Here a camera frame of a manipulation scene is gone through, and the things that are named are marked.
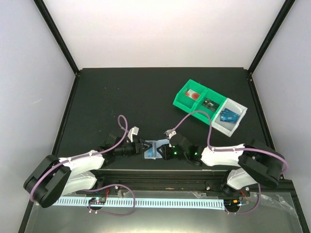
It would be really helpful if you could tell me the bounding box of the left controller board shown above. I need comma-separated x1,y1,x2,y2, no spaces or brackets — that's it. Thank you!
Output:
88,197,106,205

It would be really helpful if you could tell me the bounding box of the black corner frame post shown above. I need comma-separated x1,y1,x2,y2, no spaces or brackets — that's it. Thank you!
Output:
34,0,80,75
248,0,295,75

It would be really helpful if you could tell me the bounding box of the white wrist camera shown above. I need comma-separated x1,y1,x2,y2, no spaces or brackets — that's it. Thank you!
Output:
164,129,176,140
127,126,139,142

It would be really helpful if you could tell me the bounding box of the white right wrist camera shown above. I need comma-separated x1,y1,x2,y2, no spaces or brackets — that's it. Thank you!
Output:
164,129,176,140

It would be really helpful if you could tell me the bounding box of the white plastic bin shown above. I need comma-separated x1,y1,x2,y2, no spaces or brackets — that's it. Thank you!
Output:
212,98,248,137

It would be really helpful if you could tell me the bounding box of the black corner frame post left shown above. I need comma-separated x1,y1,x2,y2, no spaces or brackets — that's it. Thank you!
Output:
34,0,80,75

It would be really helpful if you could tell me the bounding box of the right controller board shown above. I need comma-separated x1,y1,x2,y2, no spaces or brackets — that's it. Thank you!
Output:
224,199,249,208

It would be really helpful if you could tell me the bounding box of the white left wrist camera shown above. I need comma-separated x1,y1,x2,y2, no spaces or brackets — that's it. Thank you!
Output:
127,126,139,142

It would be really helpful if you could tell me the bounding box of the dark card in bin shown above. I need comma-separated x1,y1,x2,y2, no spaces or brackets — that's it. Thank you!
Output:
202,99,219,112

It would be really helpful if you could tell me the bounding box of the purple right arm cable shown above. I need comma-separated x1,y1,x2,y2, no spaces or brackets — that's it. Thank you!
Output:
167,111,289,175

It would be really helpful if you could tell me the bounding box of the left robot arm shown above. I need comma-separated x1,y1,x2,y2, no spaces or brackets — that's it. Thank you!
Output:
23,133,152,208

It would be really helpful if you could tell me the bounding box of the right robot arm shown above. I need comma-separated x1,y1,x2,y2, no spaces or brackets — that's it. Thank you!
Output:
156,134,288,196

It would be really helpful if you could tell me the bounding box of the blue credit card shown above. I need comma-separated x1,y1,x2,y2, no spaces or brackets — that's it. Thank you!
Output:
221,108,239,116

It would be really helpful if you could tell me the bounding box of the white slotted cable duct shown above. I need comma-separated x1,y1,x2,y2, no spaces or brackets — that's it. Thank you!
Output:
54,197,225,210

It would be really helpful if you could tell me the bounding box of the red card in bin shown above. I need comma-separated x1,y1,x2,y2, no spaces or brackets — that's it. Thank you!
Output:
185,89,200,100

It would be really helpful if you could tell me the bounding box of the controller board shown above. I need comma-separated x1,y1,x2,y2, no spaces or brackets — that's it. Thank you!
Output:
88,197,106,205
224,199,249,208

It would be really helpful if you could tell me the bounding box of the blue card in white bin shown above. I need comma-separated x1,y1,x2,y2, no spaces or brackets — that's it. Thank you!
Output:
220,114,239,123

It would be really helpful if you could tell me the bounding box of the green plastic bin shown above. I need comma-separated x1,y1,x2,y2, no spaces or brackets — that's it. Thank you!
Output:
191,88,227,125
173,79,208,113

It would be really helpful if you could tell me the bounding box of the black corner frame post right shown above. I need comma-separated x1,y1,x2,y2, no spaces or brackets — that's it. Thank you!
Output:
248,0,295,75

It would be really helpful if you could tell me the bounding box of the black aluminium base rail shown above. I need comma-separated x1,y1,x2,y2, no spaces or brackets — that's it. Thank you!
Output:
94,169,294,195

